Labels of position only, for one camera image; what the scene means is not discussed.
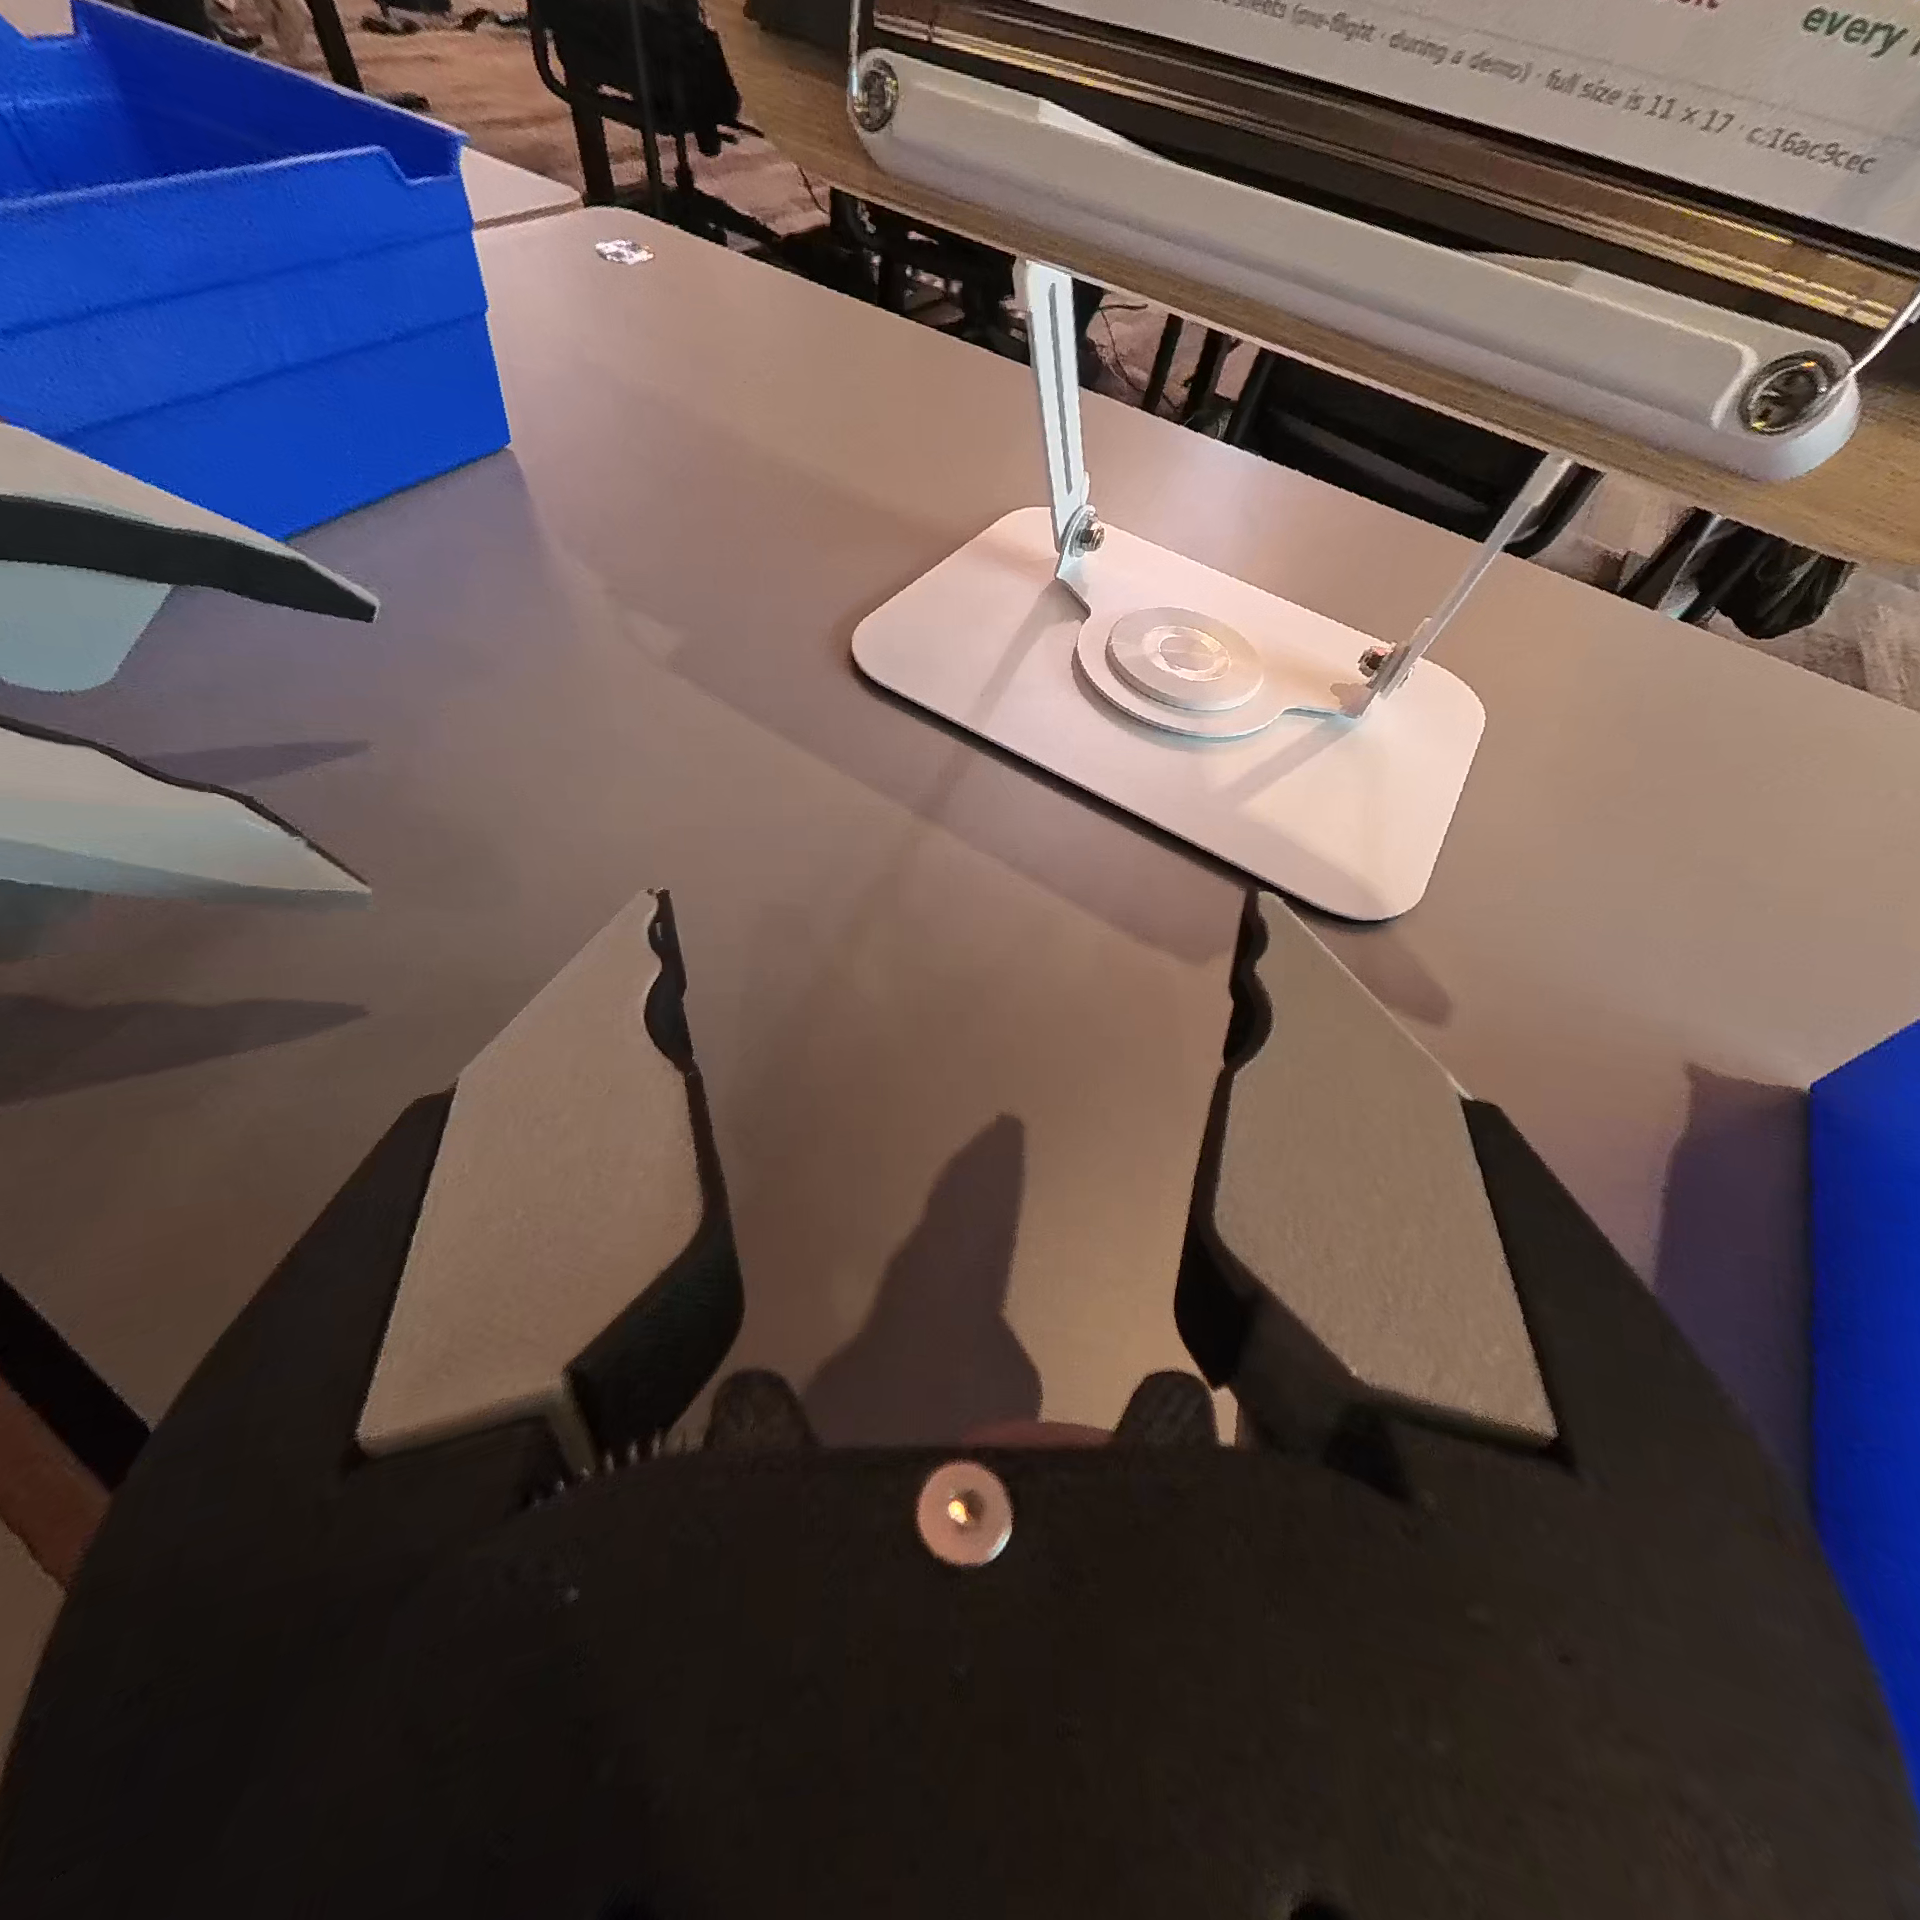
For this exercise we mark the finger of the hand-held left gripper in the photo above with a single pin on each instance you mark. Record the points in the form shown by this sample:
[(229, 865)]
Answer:
[(119, 833), (89, 509)]

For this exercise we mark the white metal document stand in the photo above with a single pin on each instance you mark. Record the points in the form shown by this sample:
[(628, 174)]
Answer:
[(1348, 818)]

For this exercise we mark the blue plastic bin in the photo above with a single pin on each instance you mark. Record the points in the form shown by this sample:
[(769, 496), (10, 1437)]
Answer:
[(269, 330), (1875, 1320)]

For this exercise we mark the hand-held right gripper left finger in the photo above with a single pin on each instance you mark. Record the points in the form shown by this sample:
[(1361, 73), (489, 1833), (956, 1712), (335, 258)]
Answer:
[(539, 1213)]

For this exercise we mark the black chair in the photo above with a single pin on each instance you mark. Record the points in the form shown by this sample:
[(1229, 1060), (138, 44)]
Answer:
[(1395, 450)]

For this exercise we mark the printed paper sheet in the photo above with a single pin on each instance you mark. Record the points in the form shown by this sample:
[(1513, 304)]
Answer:
[(1499, 76)]

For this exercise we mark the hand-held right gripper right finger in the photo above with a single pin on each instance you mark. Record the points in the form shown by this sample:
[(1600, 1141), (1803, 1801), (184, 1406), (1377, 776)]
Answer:
[(1364, 1213)]

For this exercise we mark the small shiny metal part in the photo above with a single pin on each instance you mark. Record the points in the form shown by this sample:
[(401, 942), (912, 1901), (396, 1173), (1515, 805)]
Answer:
[(624, 252)]

